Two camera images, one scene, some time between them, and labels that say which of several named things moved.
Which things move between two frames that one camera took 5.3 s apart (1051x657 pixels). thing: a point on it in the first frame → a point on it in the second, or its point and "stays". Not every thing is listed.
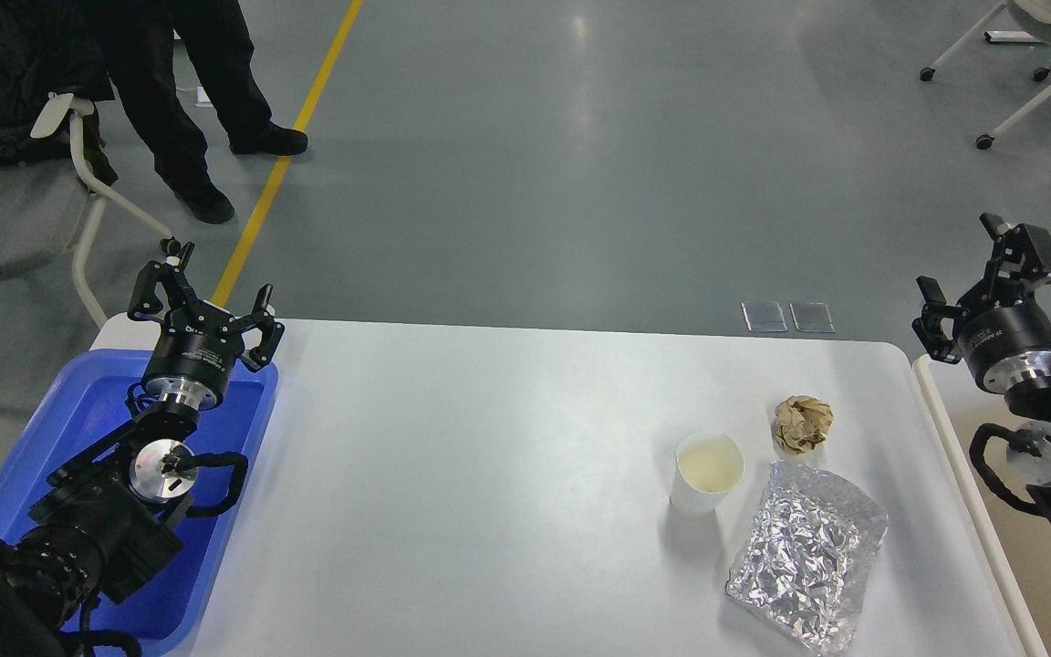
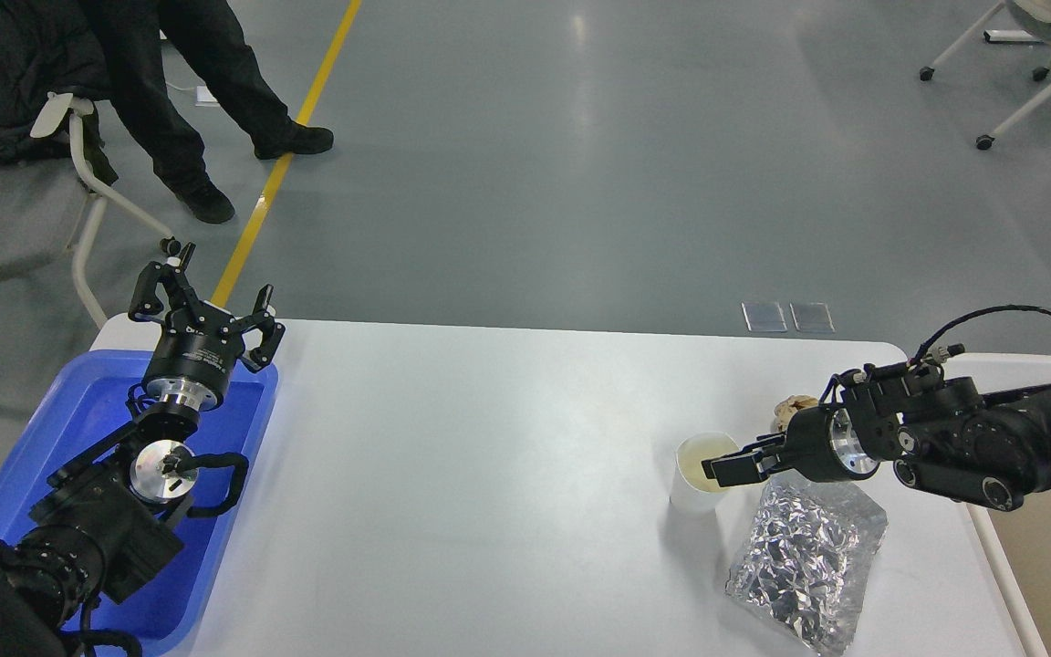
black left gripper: [192, 363] stays
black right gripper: [1008, 343] → [822, 444]
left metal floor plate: [764, 317] stays
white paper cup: [708, 465] stays
